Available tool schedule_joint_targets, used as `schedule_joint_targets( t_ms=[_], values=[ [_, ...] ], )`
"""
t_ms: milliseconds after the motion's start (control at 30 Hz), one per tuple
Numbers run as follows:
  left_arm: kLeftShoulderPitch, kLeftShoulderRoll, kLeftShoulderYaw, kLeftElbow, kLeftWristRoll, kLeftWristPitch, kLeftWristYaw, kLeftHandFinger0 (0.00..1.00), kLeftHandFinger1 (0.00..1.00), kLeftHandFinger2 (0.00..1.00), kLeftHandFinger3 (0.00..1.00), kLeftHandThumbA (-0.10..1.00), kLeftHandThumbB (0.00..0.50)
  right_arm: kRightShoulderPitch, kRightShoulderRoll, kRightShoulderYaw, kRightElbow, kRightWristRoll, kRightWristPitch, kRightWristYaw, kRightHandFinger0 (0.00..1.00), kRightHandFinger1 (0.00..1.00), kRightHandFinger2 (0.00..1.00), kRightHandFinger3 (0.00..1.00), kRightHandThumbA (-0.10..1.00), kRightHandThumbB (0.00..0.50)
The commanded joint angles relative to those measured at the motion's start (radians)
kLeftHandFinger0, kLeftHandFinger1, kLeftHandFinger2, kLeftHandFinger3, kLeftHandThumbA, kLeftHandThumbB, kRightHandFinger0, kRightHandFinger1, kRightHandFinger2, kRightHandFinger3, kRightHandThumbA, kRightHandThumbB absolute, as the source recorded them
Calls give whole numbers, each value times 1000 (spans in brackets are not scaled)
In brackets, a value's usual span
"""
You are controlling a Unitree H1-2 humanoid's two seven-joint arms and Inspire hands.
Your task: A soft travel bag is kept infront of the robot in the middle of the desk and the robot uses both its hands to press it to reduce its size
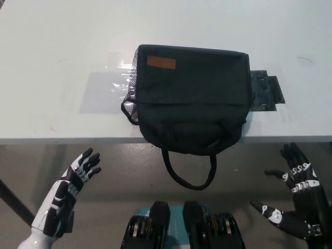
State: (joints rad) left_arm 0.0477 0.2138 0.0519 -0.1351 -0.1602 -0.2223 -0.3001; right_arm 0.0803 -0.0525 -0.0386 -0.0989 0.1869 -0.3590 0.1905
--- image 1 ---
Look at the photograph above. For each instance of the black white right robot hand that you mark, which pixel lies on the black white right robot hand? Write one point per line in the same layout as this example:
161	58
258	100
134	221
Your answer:
303	186

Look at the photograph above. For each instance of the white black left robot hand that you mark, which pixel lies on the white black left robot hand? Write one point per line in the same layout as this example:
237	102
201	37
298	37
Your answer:
55	202

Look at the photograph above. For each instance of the black soft travel bag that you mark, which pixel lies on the black soft travel bag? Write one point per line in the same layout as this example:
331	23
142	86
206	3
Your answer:
192	96

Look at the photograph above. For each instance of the black teal robot body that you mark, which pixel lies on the black teal robot body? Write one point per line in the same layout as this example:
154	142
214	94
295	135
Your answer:
160	228

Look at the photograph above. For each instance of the black table leg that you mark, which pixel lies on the black table leg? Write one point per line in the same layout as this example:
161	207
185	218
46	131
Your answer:
15	199

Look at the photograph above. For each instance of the black tape patch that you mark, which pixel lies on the black tape patch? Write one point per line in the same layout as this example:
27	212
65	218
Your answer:
264	90

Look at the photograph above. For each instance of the grey film patch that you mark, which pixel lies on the grey film patch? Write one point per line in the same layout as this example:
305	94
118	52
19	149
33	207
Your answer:
103	93

